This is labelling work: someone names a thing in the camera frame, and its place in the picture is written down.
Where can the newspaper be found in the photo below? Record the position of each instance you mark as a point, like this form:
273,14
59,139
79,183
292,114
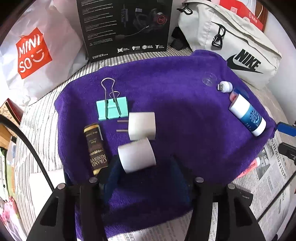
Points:
270,203

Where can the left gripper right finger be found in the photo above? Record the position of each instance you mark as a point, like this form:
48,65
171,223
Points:
188,189

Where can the teal binder clip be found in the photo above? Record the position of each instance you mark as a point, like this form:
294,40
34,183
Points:
113,107

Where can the patterned brown box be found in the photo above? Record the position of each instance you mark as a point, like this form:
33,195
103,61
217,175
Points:
12,111

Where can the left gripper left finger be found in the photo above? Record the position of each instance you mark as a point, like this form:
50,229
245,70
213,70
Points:
101,186

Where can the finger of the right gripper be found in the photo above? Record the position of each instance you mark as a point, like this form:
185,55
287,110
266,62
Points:
288,151
286,129

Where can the clear plastic cap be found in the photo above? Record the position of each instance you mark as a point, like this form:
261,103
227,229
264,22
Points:
209,79

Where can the grey Nike bag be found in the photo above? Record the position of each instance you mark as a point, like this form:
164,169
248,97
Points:
246,49

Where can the white USB charger plug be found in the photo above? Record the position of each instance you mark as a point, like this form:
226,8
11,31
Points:
140,125

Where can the blue white bottle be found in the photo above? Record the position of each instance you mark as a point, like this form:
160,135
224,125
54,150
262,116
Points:
248,115

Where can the small white USB adapter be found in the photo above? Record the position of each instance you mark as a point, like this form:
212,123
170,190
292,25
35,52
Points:
225,87

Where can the black headset box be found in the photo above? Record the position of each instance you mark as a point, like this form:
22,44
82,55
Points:
113,28

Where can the brown gold lighter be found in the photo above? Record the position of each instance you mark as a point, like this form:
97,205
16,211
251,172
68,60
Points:
97,154

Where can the purple towel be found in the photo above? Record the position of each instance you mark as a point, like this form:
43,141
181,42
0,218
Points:
193,122

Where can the white paper tape roll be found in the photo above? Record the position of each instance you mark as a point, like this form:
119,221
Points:
136,155

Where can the white Miniso bag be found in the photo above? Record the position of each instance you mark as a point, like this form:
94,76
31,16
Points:
43,49

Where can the red white box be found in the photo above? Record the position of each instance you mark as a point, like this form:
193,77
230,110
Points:
241,10

